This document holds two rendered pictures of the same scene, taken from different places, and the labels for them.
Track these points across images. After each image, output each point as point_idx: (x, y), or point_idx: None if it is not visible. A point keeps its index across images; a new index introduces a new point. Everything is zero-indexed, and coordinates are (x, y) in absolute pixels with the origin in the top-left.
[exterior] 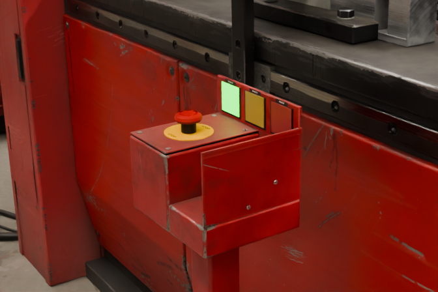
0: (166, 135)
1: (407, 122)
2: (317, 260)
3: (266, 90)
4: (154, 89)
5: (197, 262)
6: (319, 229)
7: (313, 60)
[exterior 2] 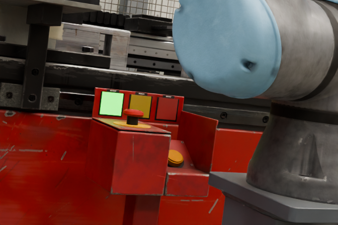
0: (136, 126)
1: (189, 105)
2: (102, 224)
3: (54, 107)
4: None
5: (142, 224)
6: (105, 199)
7: (112, 77)
